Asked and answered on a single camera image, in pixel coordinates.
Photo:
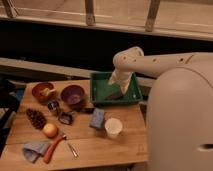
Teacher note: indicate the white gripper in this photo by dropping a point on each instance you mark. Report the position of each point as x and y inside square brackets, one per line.
[122, 78]

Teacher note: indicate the dark brown eraser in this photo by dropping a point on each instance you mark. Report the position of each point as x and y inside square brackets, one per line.
[114, 96]

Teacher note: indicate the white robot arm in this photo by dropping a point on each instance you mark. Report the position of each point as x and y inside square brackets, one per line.
[179, 117]

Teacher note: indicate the green plastic tray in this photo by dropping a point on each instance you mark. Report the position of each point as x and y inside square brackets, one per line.
[100, 90]

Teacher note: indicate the blue sponge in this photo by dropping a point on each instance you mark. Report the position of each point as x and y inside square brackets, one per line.
[98, 118]

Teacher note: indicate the white paper cup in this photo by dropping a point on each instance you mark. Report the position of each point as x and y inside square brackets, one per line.
[113, 127]

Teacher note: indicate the purple bowl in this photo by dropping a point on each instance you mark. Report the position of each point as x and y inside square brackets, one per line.
[73, 95]

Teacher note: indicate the black binder clip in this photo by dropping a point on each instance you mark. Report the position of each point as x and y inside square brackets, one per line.
[65, 118]

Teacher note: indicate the small metal cup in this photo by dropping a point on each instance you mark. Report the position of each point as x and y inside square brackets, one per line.
[54, 107]

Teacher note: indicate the wooden object in bowl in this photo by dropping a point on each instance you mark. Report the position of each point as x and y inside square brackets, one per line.
[47, 91]

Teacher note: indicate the orange bowl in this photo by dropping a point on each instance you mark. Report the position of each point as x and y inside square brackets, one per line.
[36, 92]

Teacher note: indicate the small metal tool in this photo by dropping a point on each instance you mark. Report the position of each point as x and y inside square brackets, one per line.
[75, 154]

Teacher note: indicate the yellow apple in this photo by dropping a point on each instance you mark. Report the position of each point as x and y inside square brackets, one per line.
[50, 130]

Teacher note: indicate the brown pine cone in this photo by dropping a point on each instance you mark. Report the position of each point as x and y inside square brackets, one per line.
[36, 118]

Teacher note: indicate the blue grey cloth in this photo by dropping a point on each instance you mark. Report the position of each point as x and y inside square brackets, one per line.
[34, 149]

